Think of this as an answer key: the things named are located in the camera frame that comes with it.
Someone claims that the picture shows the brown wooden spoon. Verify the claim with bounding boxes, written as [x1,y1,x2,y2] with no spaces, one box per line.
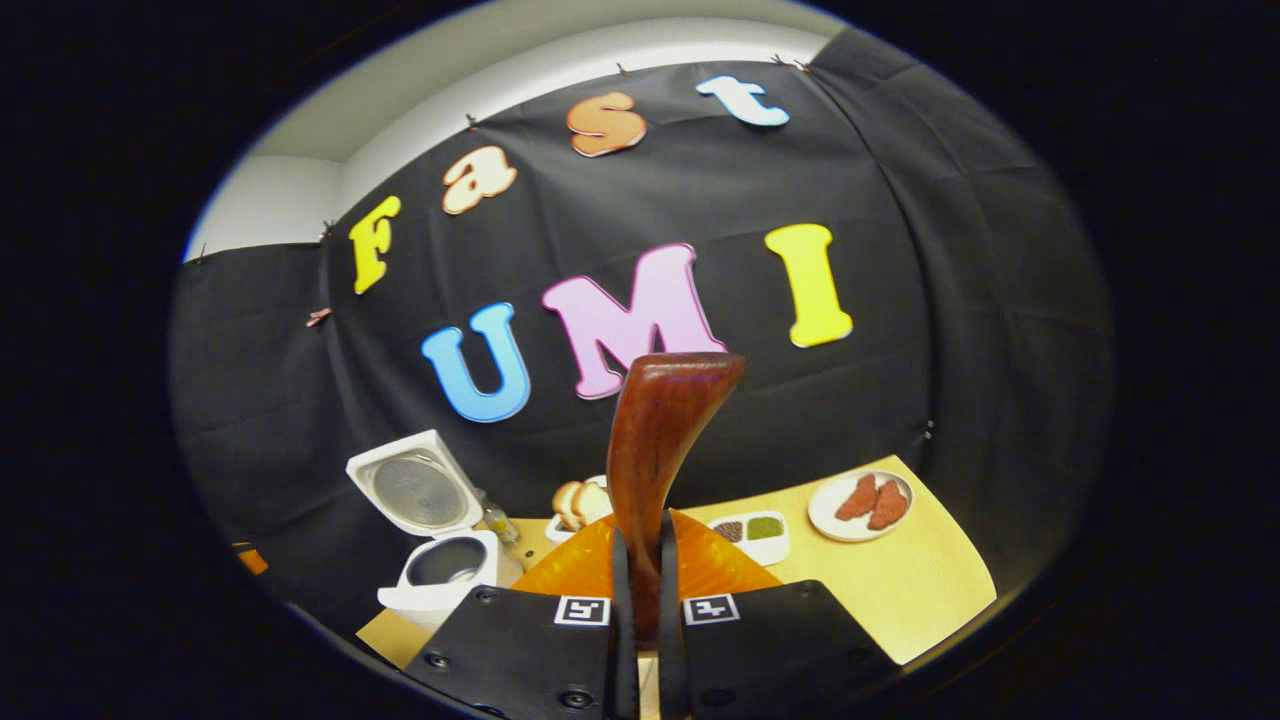
[605,351,747,646]

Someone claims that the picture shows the white toaster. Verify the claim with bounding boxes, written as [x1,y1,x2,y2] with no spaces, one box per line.
[544,474,613,547]

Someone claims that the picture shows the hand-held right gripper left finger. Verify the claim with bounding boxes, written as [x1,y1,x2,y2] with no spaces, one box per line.
[398,515,641,720]

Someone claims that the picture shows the small clear glass bottle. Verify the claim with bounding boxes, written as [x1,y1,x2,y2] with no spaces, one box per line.
[479,489,522,547]

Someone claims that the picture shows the white rice cooker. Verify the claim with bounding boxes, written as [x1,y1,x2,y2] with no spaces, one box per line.
[345,429,502,628]

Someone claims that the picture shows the white divided bean dish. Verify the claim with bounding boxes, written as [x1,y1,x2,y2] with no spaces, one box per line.
[708,510,792,567]

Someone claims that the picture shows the red meat piece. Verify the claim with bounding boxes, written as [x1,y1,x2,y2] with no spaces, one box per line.
[867,479,910,532]
[834,474,880,522]

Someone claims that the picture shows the round white plate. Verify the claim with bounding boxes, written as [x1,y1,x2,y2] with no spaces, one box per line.
[806,469,915,544]

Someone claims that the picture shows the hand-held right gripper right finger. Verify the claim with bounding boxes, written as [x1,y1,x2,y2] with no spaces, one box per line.
[656,505,902,720]

